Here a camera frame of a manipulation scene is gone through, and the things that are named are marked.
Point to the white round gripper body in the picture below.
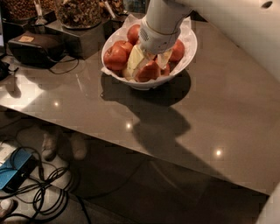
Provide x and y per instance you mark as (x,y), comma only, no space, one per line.
(158,42)

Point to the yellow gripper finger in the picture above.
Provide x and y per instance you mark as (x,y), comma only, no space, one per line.
(163,58)
(138,58)

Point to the yellow-red apple front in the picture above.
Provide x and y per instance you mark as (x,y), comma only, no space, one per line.
(150,71)

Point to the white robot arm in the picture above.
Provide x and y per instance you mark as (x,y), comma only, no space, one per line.
(242,114)

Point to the red apple front right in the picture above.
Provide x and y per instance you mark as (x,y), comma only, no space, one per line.
(166,71)

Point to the red apple back left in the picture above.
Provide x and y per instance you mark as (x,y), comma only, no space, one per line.
(132,34)

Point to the red apple far left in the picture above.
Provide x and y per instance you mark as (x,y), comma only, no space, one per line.
(115,58)

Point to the white ceramic bowl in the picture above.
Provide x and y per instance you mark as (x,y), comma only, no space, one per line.
(151,83)

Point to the white paper bowl liner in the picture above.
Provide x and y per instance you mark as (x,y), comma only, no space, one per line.
(188,32)

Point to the black cup with spoon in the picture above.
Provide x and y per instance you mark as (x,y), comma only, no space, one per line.
(116,13)

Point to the grey metal stand box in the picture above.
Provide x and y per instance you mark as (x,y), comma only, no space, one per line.
(79,43)

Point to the glass jar of granola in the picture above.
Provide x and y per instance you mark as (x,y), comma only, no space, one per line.
(78,14)

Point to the black device with label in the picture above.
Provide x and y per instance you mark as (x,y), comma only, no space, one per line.
(37,50)

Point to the metal scoop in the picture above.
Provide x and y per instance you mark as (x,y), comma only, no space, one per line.
(40,18)

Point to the shoe under table right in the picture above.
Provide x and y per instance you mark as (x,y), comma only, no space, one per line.
(79,147)

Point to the shoe under table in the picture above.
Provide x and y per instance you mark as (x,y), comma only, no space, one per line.
(79,147)
(49,146)

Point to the shoe under table left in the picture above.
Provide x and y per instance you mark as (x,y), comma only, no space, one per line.
(49,146)

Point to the glass jar of nuts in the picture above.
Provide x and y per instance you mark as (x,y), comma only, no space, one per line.
(20,10)

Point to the blue box on floor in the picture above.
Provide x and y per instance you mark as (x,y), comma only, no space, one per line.
(15,170)

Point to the white shoe left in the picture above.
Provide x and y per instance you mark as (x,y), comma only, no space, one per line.
(6,206)

